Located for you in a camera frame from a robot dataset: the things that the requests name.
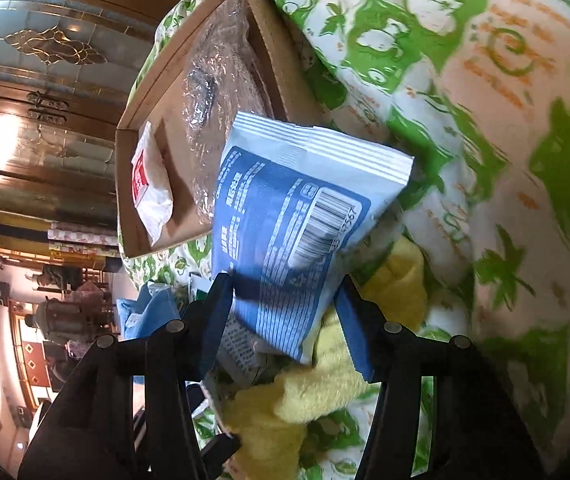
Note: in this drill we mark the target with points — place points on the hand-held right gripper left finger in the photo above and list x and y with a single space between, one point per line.
215 320

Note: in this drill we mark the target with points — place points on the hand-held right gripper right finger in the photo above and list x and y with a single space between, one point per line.
355 330

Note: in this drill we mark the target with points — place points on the blue cloth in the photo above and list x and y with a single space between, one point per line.
150 315

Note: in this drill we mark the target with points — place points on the yellow towel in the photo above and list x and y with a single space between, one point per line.
315 390

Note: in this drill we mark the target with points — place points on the blue and white packet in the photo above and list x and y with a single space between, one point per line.
275 210

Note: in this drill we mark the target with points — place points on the cardboard box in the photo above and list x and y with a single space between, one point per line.
177 170

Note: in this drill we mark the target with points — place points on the white packet with red label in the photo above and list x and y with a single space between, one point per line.
155 195

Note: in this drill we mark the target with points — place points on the cluttered wooden shelf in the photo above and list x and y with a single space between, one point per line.
65 320

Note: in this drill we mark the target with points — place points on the patterned long box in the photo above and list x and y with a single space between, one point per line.
82 240

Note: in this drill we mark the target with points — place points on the clear plastic bag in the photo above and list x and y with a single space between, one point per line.
225 75

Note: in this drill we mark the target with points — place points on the green and white printed blanket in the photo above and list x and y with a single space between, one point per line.
465 110

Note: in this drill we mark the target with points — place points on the wooden wardrobe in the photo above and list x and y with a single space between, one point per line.
40 110

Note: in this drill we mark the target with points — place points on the black wall speaker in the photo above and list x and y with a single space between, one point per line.
2 294

